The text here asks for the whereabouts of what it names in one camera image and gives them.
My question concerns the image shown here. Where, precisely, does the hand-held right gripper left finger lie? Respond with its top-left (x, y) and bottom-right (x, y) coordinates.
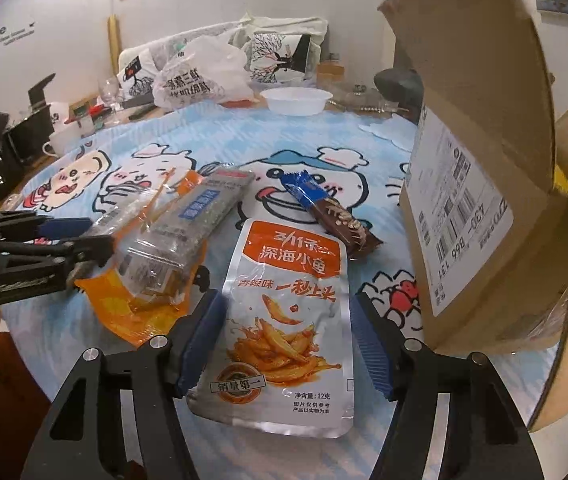
top-left (34, 289), bottom-right (230, 480)

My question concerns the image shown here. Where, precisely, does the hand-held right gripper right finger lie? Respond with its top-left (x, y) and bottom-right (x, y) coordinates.
top-left (351, 290), bottom-right (546, 480)

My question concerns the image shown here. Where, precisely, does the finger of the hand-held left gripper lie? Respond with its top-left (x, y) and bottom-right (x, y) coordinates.
top-left (0, 212), bottom-right (93, 244)
top-left (0, 234), bottom-right (116, 279)

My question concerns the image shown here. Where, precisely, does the orange snack packet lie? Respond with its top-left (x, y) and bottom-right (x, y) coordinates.
top-left (73, 169), bottom-right (211, 350)

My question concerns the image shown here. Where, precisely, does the silver fish snack packet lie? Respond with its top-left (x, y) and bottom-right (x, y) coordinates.
top-left (186, 217), bottom-right (355, 440)

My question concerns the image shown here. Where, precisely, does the clear grey label snack packet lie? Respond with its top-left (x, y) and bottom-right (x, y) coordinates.
top-left (88, 167), bottom-right (256, 307)

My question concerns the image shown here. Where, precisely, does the brown cardboard box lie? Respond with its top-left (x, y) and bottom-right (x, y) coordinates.
top-left (377, 0), bottom-right (568, 434)

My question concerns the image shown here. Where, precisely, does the white mug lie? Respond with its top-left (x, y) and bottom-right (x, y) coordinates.
top-left (42, 122), bottom-right (85, 157)

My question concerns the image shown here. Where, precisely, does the brown blue chocolate bar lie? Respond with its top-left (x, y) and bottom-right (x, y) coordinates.
top-left (279, 170), bottom-right (384, 260)

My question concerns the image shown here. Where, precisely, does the wine glass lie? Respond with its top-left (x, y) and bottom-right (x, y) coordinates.
top-left (98, 75), bottom-right (125, 126)

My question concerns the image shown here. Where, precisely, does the rolled beige mat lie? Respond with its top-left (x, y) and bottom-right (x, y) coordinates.
top-left (107, 13), bottom-right (123, 79)

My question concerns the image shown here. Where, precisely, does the white printed plastic bag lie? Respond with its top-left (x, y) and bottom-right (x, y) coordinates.
top-left (151, 35), bottom-right (256, 110)

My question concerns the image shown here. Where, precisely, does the glass ashtray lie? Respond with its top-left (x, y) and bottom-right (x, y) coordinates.
top-left (331, 84), bottom-right (400, 114)

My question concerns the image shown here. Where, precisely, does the grey sofa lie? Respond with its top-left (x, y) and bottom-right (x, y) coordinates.
top-left (116, 14), bottom-right (330, 97)

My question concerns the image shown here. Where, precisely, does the white plastic bowl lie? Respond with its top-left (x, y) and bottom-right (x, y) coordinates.
top-left (259, 87), bottom-right (334, 117)

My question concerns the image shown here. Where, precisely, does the black bag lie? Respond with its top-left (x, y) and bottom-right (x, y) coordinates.
top-left (373, 67), bottom-right (425, 112)

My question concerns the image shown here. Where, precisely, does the white pillow black tree print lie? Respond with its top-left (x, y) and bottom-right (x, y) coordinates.
top-left (246, 32), bottom-right (313, 84)

